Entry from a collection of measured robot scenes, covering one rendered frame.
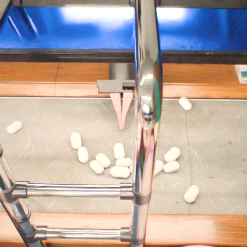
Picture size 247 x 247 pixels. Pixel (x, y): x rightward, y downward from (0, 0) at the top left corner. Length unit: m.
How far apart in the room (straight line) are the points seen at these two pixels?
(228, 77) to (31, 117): 0.47
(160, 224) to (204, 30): 0.33
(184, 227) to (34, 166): 0.31
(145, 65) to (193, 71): 0.57
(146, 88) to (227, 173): 0.44
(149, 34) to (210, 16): 0.11
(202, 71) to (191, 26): 0.45
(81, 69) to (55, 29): 0.44
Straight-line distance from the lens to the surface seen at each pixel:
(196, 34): 0.39
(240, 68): 0.84
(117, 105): 0.67
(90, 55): 0.39
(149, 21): 0.31
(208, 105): 0.79
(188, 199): 0.61
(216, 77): 0.83
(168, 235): 0.57
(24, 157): 0.70
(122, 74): 0.68
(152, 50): 0.28
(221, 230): 0.59
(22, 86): 0.82
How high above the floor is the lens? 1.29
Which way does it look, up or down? 49 degrees down
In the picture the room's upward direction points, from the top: straight up
